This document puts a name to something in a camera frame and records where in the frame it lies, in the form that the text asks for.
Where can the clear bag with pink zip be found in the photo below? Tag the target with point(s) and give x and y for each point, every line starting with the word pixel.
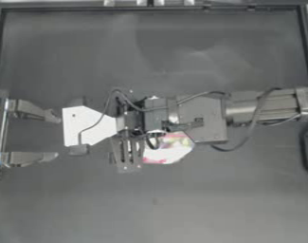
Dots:
pixel 173 155

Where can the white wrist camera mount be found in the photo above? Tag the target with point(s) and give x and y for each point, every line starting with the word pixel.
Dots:
pixel 85 123

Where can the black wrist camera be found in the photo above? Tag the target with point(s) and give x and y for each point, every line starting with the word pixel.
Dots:
pixel 80 149

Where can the black table frame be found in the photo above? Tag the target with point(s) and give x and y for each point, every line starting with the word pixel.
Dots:
pixel 76 7

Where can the silver frame bracket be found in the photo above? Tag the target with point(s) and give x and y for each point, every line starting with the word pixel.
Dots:
pixel 141 2
pixel 160 2
pixel 190 2
pixel 109 2

